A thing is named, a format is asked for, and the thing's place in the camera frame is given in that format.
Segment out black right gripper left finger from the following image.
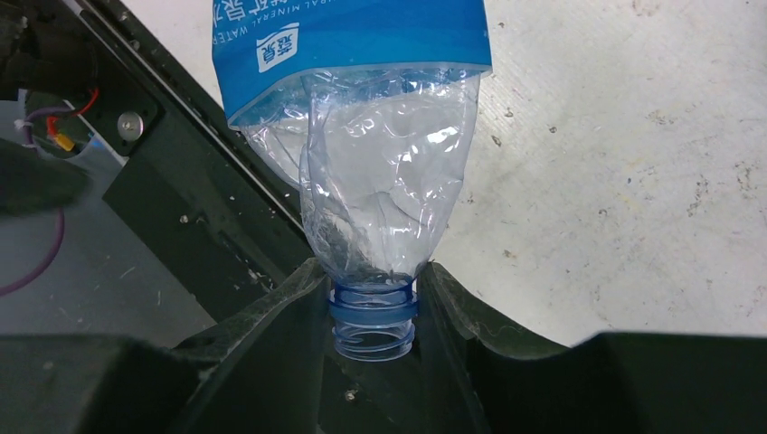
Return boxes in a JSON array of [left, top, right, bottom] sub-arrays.
[[1, 259, 328, 433]]

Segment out crushed light blue label bottle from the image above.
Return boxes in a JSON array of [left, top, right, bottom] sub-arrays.
[[211, 0, 492, 362]]

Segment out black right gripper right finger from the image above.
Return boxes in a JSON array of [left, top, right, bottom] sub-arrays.
[[417, 262, 766, 433]]

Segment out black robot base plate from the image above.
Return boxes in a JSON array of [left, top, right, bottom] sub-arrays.
[[1, 1, 310, 320]]

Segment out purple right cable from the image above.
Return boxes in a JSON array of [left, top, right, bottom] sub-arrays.
[[0, 206, 66, 297]]

